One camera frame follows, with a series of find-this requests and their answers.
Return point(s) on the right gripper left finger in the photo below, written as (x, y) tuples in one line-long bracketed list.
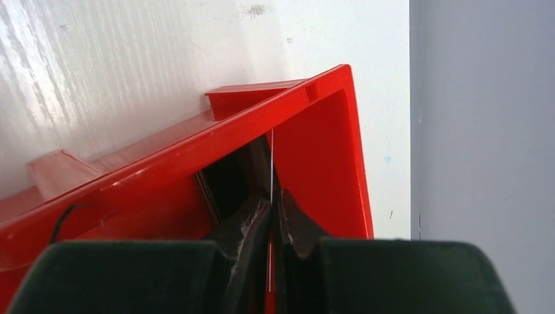
[(224, 272)]

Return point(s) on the red bin with black card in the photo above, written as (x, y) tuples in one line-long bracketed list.
[(151, 189)]

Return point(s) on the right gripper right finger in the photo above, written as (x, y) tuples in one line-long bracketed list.
[(318, 273)]

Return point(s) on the black card in bin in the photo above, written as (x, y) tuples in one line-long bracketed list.
[(228, 182)]

